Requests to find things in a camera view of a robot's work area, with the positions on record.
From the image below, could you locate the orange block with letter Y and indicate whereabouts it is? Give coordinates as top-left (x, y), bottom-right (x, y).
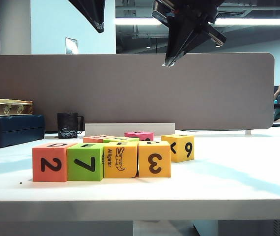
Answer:
top-left (83, 135), bottom-right (115, 144)

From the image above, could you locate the orange block with Queen print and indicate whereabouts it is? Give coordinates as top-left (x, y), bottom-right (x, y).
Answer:
top-left (32, 142), bottom-right (79, 183)

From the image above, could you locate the cream ornate box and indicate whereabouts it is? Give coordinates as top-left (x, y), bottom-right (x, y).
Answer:
top-left (0, 98), bottom-right (34, 117)

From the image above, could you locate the yellow block with Alligator print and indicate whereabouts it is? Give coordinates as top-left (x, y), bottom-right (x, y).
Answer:
top-left (103, 141), bottom-right (139, 179)

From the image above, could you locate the pink block with number 4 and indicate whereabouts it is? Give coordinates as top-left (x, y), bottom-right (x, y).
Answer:
top-left (124, 131), bottom-right (154, 142)

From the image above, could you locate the yellow block with number 3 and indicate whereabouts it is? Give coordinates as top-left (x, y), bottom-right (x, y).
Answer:
top-left (138, 141), bottom-right (172, 178)

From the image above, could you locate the green block with letter D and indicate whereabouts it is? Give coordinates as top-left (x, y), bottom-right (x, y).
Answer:
top-left (102, 137), bottom-right (140, 144)

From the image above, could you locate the black mug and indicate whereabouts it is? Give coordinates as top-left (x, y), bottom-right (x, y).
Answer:
top-left (57, 113), bottom-right (85, 140)

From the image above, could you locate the navy blue case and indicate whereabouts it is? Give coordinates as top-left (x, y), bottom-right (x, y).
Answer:
top-left (0, 115), bottom-right (46, 150)

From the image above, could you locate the brown-grey desk divider panel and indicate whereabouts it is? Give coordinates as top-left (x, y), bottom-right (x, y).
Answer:
top-left (0, 52), bottom-right (275, 131)

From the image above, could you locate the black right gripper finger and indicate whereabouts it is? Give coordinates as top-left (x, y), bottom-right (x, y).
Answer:
top-left (163, 14), bottom-right (193, 67)
top-left (169, 24), bottom-right (205, 67)

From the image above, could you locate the yellow block with Y and 6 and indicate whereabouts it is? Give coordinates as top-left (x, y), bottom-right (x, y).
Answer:
top-left (161, 134), bottom-right (195, 163)

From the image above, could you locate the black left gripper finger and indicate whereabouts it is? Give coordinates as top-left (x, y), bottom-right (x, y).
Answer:
top-left (68, 0), bottom-right (106, 34)

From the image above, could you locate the ceiling light strip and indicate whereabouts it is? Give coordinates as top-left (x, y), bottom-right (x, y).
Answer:
top-left (115, 18), bottom-right (280, 26)

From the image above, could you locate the green block with number 7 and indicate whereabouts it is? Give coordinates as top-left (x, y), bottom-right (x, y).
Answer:
top-left (66, 143), bottom-right (109, 182)

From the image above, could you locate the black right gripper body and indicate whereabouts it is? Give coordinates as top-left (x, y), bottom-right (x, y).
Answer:
top-left (151, 0), bottom-right (227, 48)

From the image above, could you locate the wall sign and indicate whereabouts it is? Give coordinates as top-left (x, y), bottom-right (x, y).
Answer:
top-left (65, 37), bottom-right (79, 56)

